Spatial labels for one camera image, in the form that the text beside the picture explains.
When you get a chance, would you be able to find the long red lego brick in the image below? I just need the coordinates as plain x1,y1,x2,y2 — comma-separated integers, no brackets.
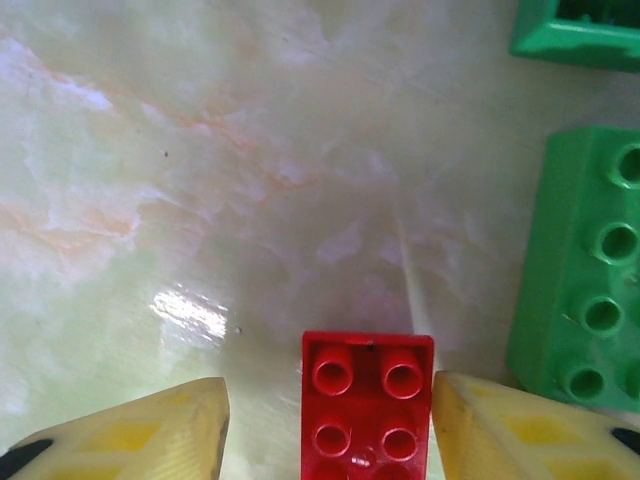
298,329,435,480

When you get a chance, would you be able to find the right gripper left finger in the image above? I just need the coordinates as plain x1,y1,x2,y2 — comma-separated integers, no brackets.
0,376,232,480

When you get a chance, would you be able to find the long green lego brick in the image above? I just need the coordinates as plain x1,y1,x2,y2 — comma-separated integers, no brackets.
506,126,640,414

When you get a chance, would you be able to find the small green lego brick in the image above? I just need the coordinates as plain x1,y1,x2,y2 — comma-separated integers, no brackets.
508,0,640,74

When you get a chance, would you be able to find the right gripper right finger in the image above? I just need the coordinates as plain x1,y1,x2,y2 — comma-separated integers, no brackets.
433,368,640,480

